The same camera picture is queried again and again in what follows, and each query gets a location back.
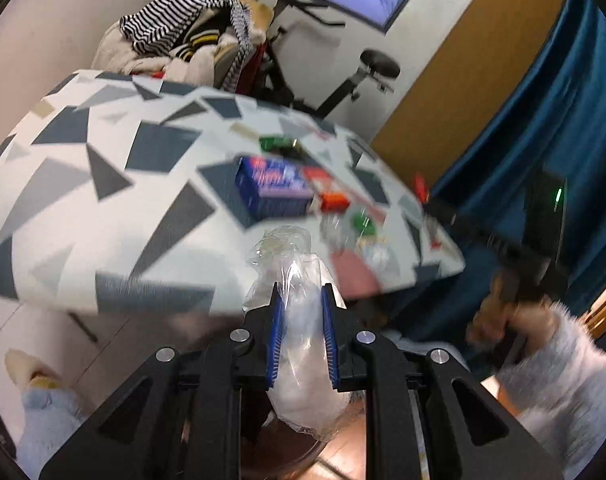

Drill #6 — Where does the clear plastic bag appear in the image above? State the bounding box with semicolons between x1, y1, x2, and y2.
243;226;351;441

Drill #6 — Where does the small clear plastic wrapper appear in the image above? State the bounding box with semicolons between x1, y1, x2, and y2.
356;236;399;275

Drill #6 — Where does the blue curtain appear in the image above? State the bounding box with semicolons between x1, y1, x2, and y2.
382;0;606;340

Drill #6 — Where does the striped black white shirt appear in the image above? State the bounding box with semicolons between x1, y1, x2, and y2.
119;0;254;92

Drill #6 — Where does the fuzzy slipper foot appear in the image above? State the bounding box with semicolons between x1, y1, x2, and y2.
5;349;88;479

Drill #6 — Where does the person right hand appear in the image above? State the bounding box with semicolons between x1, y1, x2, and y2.
467;271;559;356

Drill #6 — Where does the white fleece blanket pile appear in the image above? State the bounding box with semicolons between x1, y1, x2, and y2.
90;12;240;92

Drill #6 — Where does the light blue fuzzy sleeve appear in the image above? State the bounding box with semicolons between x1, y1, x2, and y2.
497;304;606;479

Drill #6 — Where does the blue playing card box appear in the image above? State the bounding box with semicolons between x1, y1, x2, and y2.
235;156;315;220

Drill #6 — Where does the brown round trash bin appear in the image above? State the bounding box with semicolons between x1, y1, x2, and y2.
240;392;366;479

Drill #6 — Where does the geometric patterned table cover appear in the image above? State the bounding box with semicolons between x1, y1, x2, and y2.
0;70;464;315

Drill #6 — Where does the green candy wrapper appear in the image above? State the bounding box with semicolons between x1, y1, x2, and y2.
259;136;303;158

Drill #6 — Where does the red cigarette pack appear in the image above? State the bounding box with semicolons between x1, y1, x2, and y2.
318;192;351;214

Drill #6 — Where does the black exercise bike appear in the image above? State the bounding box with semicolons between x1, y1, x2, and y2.
247;0;403;120

